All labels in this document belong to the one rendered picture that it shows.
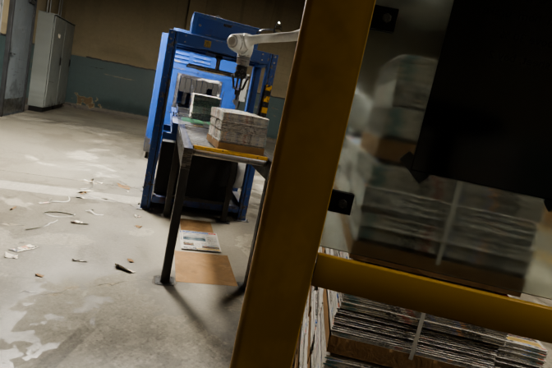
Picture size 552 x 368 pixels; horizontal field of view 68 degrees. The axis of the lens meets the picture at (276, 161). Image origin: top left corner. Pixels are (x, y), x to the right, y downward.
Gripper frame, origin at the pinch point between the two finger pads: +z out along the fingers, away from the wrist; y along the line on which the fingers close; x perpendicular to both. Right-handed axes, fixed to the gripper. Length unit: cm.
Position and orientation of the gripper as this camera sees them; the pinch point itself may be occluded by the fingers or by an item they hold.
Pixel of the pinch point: (236, 94)
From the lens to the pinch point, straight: 287.2
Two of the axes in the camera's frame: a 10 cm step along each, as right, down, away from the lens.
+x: -2.4, -1.8, 9.5
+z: -2.0, 9.7, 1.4
